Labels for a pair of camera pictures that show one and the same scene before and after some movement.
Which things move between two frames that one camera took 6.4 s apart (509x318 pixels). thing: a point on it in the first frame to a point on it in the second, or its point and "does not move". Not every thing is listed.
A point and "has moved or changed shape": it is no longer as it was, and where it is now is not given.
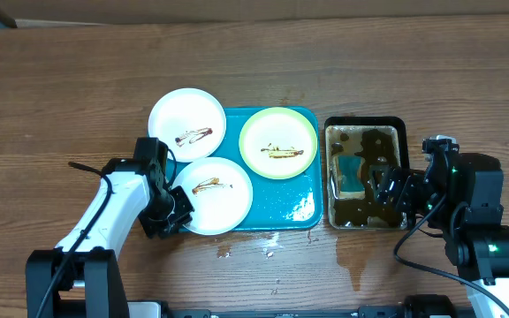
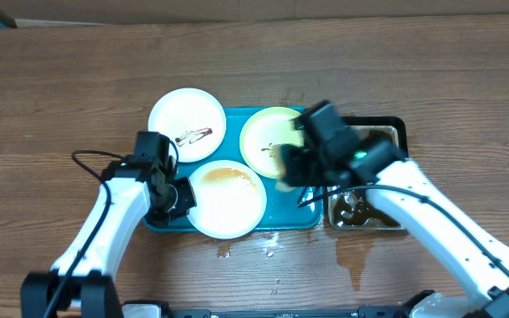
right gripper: (381, 195) to (292, 164)
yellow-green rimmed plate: (277, 143) does not move
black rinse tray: (353, 145) does not move
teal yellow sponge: (351, 177) has moved or changed shape
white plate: (220, 193) does not move
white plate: (189, 122) does not move
